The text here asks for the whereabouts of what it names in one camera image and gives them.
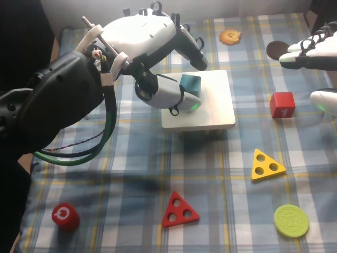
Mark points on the brown toy sandwich cookie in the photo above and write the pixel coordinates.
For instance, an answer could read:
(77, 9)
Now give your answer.
(273, 49)

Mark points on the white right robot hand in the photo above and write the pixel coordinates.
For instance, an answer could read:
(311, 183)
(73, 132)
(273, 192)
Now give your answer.
(316, 52)

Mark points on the yellow triangle block with holes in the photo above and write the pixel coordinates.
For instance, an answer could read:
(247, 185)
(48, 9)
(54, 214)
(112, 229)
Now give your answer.
(266, 164)

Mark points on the tan toy biscuit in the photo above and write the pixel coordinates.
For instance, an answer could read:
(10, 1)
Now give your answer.
(226, 39)

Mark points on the teal wooden cube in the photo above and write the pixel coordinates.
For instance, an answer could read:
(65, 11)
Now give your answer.
(193, 84)

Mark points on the blue plaid tablecloth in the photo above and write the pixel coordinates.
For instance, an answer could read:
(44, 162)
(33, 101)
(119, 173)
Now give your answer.
(131, 200)

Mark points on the red cylinder block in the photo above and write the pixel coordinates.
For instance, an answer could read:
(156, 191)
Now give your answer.
(68, 222)

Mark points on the red triangle block with holes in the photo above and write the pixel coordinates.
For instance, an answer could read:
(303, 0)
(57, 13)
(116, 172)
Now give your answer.
(179, 210)

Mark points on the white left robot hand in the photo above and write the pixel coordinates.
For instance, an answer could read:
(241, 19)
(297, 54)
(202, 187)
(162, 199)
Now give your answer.
(142, 31)

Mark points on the small white table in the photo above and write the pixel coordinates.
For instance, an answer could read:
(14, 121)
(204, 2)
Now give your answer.
(216, 110)

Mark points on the dark chair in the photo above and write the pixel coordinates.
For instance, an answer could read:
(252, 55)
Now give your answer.
(323, 8)

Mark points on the red wooden cube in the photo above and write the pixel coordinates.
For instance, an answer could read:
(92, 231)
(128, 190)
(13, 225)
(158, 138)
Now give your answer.
(281, 104)

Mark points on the green toy sandwich cookie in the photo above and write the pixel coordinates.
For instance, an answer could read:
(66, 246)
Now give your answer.
(291, 221)

